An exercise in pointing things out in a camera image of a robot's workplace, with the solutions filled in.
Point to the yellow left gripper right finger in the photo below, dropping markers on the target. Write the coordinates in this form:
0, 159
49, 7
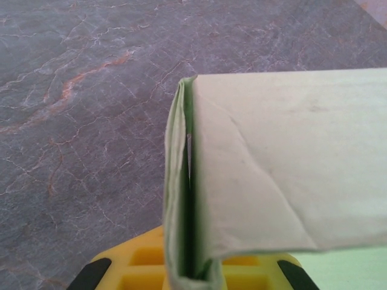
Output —
260, 269

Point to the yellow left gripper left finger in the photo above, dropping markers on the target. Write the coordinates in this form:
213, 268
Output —
142, 256

